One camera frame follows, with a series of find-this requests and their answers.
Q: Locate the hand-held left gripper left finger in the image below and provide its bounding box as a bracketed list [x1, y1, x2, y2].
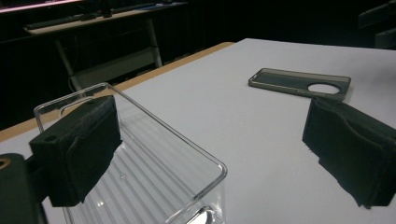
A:
[28, 94, 123, 208]

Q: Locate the grey metal frame stand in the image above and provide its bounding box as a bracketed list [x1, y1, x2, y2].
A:
[22, 1, 190, 91]

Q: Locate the clear plastic ribbed container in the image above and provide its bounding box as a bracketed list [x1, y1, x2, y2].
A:
[33, 81, 228, 224]

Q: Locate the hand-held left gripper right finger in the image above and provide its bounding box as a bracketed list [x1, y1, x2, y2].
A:
[302, 96, 396, 209]

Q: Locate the dark equipment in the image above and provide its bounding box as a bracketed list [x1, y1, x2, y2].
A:
[358, 0, 396, 50]

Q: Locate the metal bracket stand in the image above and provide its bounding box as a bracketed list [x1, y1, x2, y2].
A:
[247, 67, 352, 102]

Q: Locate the black keyboard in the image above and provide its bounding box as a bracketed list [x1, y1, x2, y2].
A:
[24, 13, 98, 31]

